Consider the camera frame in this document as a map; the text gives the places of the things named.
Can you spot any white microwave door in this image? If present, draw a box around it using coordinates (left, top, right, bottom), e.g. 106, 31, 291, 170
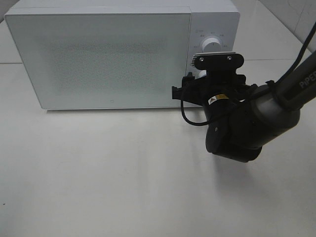
6, 14, 190, 110

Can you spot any white microwave oven body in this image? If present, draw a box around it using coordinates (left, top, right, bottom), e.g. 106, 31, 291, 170
4, 0, 241, 111

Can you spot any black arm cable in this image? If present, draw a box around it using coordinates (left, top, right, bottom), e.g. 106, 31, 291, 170
179, 14, 316, 126

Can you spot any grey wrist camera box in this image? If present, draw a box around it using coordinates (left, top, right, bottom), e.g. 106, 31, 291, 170
191, 52, 235, 67

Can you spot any white dial knob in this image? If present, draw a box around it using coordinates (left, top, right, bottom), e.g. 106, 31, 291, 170
201, 36, 222, 53
197, 70, 207, 79

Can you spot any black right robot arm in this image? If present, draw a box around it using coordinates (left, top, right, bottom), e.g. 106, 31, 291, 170
172, 52, 316, 162

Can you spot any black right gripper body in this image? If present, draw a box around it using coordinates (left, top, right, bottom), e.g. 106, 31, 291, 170
184, 53, 260, 109

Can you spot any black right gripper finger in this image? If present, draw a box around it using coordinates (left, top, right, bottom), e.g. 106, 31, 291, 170
171, 72, 198, 101

